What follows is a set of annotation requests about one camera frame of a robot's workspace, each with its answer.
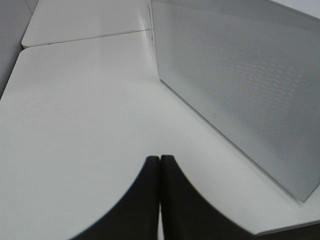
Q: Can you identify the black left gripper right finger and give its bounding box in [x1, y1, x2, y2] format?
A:
[160, 155, 257, 240]

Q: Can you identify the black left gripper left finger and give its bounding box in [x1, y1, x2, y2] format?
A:
[74, 156, 160, 240]

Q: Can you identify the white microwave door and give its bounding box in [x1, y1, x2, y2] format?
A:
[151, 0, 320, 201]

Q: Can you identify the white microwave oven body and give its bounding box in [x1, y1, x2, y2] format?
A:
[144, 0, 155, 45]

